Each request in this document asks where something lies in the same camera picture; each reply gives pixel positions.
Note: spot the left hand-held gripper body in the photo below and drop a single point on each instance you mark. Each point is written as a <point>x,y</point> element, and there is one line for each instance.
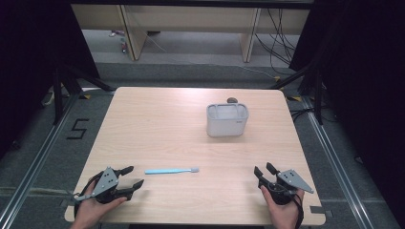
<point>106,183</point>

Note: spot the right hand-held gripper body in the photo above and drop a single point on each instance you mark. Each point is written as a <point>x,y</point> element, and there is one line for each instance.
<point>288,183</point>

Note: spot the person's left hand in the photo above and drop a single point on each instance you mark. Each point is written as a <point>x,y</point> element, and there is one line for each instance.
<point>92,210</point>

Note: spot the person's right hand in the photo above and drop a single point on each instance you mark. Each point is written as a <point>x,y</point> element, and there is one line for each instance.
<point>282,213</point>

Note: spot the light blue toothbrush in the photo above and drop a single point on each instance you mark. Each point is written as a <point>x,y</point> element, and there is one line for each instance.
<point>172,170</point>

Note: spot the grey tape patch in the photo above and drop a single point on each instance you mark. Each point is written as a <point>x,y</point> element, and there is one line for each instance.
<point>318,210</point>

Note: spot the grey plastic container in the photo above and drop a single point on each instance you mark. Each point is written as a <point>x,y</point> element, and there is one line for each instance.
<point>226,120</point>

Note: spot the yellow black tape piece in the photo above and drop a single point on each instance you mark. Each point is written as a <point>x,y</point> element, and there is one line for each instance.
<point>277,78</point>
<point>85,96</point>
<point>294,98</point>

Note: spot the small dark round object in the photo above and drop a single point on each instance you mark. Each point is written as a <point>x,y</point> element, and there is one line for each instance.
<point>232,100</point>

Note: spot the black metal stand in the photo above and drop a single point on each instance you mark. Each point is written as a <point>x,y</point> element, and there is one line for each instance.
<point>58,95</point>
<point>318,95</point>

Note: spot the dark curtain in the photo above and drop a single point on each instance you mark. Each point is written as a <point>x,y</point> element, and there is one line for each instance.
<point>366,79</point>
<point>31,63</point>

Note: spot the beige wooden desk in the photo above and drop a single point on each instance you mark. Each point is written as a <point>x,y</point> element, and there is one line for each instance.
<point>191,19</point>

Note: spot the metal floor rail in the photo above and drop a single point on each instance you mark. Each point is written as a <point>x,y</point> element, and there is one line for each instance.
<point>35,159</point>
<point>334,165</point>

